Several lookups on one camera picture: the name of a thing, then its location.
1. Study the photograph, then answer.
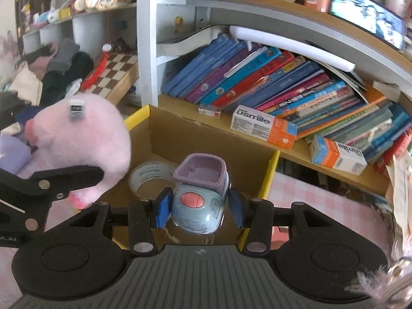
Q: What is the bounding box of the white orange toothpaste box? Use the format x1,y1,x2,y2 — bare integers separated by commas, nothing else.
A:
310,135,368,176
230,105,298,150

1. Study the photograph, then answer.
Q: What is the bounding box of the clear tape roll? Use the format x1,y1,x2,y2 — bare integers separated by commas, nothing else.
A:
129,160,179,197

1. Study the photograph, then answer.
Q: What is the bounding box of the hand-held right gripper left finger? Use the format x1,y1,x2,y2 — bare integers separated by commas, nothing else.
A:
48,188,174,255

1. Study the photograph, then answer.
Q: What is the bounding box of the pink printed desktop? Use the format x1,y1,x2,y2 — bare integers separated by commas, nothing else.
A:
0,142,396,297

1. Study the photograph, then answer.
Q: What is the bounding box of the red tassel ornament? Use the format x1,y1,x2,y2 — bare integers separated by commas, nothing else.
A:
80,43,113,90

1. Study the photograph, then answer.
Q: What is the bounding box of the small red white box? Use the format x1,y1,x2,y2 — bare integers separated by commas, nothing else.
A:
198,104,222,116

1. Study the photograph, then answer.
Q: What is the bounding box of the row of leaning children's books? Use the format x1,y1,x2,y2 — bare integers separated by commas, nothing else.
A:
161,34,412,168

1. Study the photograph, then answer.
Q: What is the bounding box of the pink plush toy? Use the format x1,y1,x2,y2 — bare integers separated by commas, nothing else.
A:
25,92,132,210

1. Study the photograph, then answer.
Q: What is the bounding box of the purple garment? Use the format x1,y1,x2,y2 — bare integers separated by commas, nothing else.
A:
0,133,33,174

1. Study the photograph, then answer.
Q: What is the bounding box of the yellow cardboard box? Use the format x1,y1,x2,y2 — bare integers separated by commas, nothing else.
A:
106,104,281,253

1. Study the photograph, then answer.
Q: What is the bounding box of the white wooden bookshelf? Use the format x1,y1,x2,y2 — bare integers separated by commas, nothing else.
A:
19,0,412,197

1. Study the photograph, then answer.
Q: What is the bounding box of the wooden chess board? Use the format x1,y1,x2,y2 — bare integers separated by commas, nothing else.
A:
82,51,140,105

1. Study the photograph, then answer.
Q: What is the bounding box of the pile of papers and booklets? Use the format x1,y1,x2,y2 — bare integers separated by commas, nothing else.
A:
384,154,412,258

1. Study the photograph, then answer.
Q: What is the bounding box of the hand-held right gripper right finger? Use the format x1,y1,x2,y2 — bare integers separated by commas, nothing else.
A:
228,188,351,255

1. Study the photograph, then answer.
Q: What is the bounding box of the smartphone playing video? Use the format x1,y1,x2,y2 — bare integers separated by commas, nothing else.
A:
331,0,407,50

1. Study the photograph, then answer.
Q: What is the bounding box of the purple fluffy keychain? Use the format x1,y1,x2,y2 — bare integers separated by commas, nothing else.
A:
346,257,412,309

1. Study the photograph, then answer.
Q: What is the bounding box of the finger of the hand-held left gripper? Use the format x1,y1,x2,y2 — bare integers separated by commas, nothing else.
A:
0,165,105,207

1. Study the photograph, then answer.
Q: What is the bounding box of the white lamp bar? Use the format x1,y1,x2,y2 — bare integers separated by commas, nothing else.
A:
229,25,356,71

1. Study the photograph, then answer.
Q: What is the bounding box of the pile of clothes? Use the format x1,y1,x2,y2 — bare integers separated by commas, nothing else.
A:
0,37,95,116

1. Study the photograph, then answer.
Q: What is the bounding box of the blue toy car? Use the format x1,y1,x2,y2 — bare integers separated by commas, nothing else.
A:
169,153,231,235

